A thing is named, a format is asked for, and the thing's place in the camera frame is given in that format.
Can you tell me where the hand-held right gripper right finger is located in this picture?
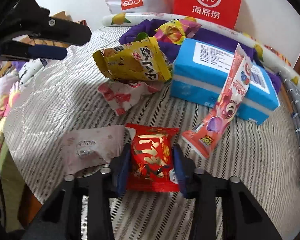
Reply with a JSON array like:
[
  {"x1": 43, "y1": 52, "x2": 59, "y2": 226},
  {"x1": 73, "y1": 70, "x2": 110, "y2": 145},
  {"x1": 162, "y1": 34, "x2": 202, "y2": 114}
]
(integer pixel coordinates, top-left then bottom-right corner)
[{"x1": 172, "y1": 145, "x2": 283, "y2": 240}]

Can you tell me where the green bedsheet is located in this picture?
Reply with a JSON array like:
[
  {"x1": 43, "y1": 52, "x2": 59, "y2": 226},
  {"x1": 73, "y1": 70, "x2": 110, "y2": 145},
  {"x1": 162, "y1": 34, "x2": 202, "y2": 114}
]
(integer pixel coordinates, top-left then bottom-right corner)
[{"x1": 0, "y1": 140, "x2": 28, "y2": 205}]

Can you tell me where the red snack packet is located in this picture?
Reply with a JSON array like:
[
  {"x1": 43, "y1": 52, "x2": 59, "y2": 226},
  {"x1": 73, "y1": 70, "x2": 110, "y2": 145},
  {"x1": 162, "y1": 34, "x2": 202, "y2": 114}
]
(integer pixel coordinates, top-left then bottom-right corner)
[{"x1": 126, "y1": 123, "x2": 180, "y2": 193}]

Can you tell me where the pink white gummy packet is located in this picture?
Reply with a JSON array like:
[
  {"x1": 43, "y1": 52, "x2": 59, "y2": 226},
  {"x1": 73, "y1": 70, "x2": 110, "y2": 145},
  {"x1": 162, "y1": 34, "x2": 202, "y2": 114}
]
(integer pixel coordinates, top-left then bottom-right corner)
[{"x1": 97, "y1": 79, "x2": 164, "y2": 117}]

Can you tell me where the yellow snack packet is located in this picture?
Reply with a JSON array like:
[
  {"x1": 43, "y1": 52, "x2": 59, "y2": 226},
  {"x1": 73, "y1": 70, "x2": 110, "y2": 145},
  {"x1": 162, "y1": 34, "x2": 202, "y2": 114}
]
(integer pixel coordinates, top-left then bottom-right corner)
[{"x1": 92, "y1": 36, "x2": 174, "y2": 82}]

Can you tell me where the long strawberry candy packet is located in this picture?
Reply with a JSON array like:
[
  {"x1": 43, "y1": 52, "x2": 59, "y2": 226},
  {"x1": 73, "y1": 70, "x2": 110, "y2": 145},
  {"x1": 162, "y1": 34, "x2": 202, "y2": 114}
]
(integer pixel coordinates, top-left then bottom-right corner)
[{"x1": 181, "y1": 43, "x2": 253, "y2": 160}]

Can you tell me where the white dotted pillow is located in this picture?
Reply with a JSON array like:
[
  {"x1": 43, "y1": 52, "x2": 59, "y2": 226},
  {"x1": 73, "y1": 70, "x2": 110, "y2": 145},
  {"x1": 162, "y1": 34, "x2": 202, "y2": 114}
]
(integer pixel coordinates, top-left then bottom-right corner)
[{"x1": 17, "y1": 59, "x2": 46, "y2": 83}]

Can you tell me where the striped quilt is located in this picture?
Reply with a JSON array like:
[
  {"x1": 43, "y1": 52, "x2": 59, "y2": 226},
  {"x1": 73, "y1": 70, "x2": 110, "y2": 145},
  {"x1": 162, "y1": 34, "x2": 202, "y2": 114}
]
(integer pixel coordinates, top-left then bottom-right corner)
[{"x1": 0, "y1": 27, "x2": 300, "y2": 240}]

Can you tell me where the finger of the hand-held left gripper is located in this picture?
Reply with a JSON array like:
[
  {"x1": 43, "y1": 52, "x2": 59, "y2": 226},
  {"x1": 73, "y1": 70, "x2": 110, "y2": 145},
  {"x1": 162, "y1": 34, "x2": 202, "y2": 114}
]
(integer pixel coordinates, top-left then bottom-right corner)
[
  {"x1": 0, "y1": 42, "x2": 68, "y2": 61},
  {"x1": 22, "y1": 17, "x2": 92, "y2": 47}
]

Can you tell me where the pink yellow chips packet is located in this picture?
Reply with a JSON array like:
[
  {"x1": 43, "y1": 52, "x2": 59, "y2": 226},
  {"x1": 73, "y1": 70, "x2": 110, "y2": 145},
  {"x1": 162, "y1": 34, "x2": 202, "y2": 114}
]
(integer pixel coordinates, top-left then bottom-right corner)
[{"x1": 154, "y1": 20, "x2": 203, "y2": 46}]

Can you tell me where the lemon print paper roll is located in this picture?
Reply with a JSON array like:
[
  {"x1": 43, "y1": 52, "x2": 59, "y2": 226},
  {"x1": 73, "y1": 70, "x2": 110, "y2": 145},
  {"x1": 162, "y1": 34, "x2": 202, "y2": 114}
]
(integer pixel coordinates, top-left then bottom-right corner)
[{"x1": 102, "y1": 12, "x2": 300, "y2": 87}]

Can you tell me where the blue tissue pack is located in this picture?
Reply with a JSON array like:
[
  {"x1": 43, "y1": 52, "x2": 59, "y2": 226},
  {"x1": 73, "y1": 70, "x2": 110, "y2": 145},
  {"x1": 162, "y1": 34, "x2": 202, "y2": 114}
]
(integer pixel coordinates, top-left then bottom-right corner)
[{"x1": 169, "y1": 38, "x2": 281, "y2": 125}]

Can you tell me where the pale pink pastry packet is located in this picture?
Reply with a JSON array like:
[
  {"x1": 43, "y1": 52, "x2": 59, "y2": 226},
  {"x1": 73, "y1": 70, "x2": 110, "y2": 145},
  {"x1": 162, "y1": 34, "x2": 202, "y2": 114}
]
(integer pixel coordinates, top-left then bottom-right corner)
[{"x1": 62, "y1": 126, "x2": 127, "y2": 176}]

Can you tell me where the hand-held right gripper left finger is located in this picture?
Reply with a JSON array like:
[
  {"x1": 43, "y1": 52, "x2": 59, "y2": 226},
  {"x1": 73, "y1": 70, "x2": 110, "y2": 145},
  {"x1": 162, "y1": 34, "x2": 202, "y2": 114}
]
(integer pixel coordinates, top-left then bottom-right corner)
[{"x1": 25, "y1": 144, "x2": 132, "y2": 240}]

